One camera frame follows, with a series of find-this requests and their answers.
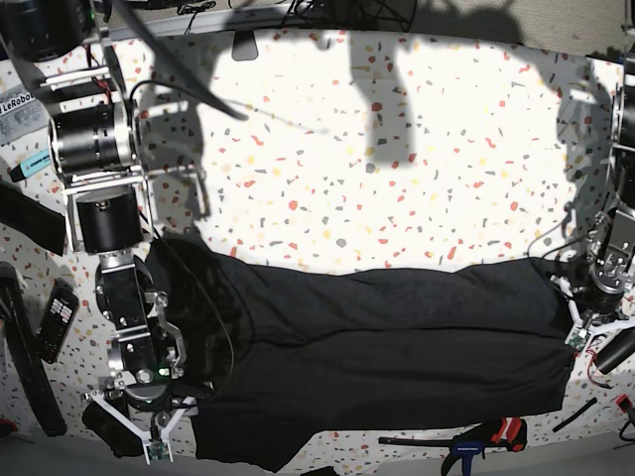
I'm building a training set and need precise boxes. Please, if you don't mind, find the black blue bar clamp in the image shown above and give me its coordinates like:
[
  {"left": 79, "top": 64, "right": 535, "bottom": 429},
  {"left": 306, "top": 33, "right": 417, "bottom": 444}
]
[{"left": 378, "top": 417, "right": 528, "bottom": 476}]

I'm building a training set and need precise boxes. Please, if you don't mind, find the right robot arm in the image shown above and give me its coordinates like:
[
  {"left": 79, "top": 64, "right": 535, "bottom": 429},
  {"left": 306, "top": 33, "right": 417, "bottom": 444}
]
[{"left": 1, "top": 1, "right": 196, "bottom": 461}]

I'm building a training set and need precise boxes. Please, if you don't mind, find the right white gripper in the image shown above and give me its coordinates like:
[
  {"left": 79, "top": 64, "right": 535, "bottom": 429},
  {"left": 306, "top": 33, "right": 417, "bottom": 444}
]
[{"left": 83, "top": 390, "right": 197, "bottom": 465}]

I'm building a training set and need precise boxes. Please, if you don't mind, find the black folded cloth strip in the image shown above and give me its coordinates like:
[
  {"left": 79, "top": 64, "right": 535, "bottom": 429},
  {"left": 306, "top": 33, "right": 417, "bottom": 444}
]
[{"left": 1, "top": 181, "right": 66, "bottom": 256}]

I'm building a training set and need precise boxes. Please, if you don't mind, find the small red black connector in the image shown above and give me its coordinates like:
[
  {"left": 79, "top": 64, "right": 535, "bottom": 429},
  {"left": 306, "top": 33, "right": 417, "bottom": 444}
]
[{"left": 616, "top": 395, "right": 632, "bottom": 413}]

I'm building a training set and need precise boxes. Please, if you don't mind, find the dark grey T-shirt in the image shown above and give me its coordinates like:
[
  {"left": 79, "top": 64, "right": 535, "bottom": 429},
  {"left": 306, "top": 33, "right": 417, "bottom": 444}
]
[{"left": 146, "top": 237, "right": 574, "bottom": 472}]

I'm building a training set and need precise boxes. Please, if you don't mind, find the long black foam tube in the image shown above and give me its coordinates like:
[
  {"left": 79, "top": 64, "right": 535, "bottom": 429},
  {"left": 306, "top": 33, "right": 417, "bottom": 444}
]
[{"left": 1, "top": 262, "right": 67, "bottom": 437}]

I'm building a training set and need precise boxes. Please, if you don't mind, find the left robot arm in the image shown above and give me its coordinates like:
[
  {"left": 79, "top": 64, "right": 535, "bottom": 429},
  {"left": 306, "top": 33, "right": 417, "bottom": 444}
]
[{"left": 530, "top": 54, "right": 634, "bottom": 373}]

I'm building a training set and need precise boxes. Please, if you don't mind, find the grey monitor stand base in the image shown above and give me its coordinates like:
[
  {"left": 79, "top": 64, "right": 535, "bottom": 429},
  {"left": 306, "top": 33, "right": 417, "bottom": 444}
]
[{"left": 231, "top": 30, "right": 259, "bottom": 61}]

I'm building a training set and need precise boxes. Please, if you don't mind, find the black cylinder tube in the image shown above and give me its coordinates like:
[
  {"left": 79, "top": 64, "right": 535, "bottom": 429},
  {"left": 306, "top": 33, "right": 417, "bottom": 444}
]
[{"left": 595, "top": 327, "right": 635, "bottom": 375}]

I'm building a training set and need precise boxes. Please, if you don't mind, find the turquoise highlighter marker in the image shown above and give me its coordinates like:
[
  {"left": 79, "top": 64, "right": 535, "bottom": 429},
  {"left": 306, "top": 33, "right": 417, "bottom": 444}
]
[{"left": 9, "top": 151, "right": 51, "bottom": 182}]

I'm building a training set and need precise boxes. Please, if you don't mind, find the red and black wire bundle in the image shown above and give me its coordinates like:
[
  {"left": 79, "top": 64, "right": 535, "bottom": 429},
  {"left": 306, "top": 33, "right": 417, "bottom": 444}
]
[{"left": 577, "top": 336, "right": 616, "bottom": 389}]

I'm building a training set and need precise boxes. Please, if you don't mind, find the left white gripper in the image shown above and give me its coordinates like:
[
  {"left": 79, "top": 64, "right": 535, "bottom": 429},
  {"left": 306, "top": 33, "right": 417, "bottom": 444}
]
[{"left": 551, "top": 276, "right": 634, "bottom": 353}]

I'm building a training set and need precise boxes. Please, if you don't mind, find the clear LeRobot plastic box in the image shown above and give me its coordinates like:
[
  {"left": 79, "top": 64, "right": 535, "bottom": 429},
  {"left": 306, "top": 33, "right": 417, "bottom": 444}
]
[{"left": 0, "top": 85, "right": 49, "bottom": 145}]

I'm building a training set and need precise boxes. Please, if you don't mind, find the thin black stick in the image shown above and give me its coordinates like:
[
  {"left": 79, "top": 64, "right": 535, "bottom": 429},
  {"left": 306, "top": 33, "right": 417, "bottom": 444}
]
[{"left": 552, "top": 398, "right": 598, "bottom": 433}]

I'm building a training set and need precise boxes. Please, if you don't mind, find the black remote control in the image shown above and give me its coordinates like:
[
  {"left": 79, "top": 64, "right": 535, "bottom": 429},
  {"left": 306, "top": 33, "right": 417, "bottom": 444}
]
[{"left": 36, "top": 279, "right": 79, "bottom": 364}]

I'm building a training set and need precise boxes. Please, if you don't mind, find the black game controller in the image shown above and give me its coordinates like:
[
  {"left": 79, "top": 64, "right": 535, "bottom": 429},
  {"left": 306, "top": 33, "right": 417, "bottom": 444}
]
[{"left": 81, "top": 402, "right": 144, "bottom": 458}]

